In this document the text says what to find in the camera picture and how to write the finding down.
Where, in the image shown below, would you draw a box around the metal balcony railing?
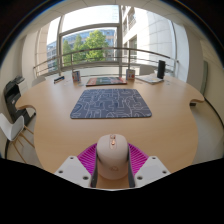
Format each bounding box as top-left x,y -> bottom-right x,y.
33,47 -> 179,78

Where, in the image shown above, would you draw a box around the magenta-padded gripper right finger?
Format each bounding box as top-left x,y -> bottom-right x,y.
126,143 -> 172,189

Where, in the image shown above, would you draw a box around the white shell chair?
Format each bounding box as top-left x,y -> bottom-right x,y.
30,75 -> 47,88
139,64 -> 156,76

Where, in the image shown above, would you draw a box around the printed mug with red label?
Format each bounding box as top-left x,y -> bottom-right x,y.
125,68 -> 136,81

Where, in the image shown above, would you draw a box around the cream white computer mouse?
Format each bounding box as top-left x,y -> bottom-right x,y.
96,133 -> 130,181

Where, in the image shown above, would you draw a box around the dark blue patterned mouse pad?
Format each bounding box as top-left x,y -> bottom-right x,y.
69,87 -> 153,120

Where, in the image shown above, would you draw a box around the red and dark magazine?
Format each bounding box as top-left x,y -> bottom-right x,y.
85,76 -> 128,88

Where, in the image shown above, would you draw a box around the white chair with wooden legs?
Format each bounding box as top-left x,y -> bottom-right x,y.
0,112 -> 36,164

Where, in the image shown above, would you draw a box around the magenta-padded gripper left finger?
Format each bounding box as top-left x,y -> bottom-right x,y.
54,142 -> 100,189

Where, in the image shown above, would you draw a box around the black cylinder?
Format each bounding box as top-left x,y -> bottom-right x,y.
157,59 -> 167,80

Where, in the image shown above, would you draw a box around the white illustrated booklet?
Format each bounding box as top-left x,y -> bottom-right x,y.
135,73 -> 164,85

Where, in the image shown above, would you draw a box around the printed mug with blue label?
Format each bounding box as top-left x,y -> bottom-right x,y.
71,69 -> 82,84

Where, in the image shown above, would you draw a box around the dark blue stapler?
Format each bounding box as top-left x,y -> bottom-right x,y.
53,75 -> 66,84

